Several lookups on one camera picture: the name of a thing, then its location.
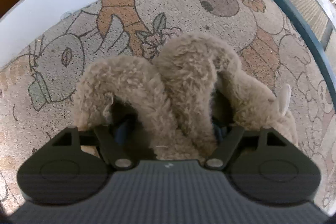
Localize brown fluffy animal slipper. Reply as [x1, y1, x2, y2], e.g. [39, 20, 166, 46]
[72, 54, 219, 162]

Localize cartoon patterned door mat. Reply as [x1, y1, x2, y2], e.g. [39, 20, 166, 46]
[1, 0, 335, 214]

